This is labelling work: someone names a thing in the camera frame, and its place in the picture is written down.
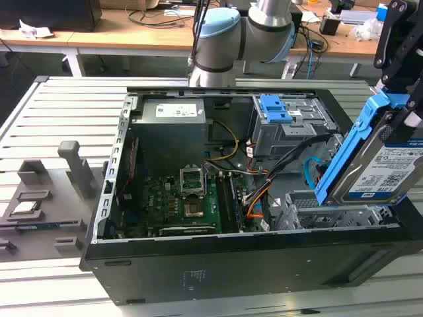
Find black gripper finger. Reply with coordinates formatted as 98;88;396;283
391;74;423;135
373;0;408;90

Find hard disk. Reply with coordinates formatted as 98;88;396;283
313;87;423;207

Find metal disk bay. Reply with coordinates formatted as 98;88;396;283
286;190;399;232

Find black RAM slot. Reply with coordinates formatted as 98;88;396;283
229;176;248;232
216;176;239;234

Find black expansion slot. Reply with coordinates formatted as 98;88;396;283
158;225;215;236

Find blue box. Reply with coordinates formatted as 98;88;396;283
375;3;391;24

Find clear plastic bag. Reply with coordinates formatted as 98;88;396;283
352;17;386;43

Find small black box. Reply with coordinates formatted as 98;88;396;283
319;16;342;36

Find metal drive cage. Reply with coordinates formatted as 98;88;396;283
251;94;345;160

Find blue plastic drive latch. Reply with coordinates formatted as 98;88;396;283
259;94;294;125

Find grey power supply unit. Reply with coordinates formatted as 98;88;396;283
132;98;208;163

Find metal socket cover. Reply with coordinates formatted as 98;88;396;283
179;164;208;199

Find CPU socket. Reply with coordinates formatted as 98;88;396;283
183;200;205;219

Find black open PC case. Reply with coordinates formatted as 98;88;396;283
79;86;423;306

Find wooden desk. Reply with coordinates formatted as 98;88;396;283
0;0;423;79

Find green motherboard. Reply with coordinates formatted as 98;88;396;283
114;164;247;238

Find large black box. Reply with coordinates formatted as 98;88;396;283
0;0;102;33

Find white crumpled papers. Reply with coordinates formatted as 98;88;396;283
18;18;56;40

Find grey parts rack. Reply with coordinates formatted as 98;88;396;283
0;140;106;259

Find silver CPU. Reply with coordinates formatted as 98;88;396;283
13;201;39;214

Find blue hanging cable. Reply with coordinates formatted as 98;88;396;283
306;41;320;81

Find blue disk wire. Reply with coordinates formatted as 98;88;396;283
303;156;328;192

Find black disk wire bundle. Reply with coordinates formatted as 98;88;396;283
262;132;333;188

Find yellow wire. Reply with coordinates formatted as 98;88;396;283
205;119;241;162

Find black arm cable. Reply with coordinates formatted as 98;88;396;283
188;0;210;69

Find orange wire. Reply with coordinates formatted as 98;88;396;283
247;184;276;219

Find black desk cables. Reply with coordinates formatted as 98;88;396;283
127;7;199;29

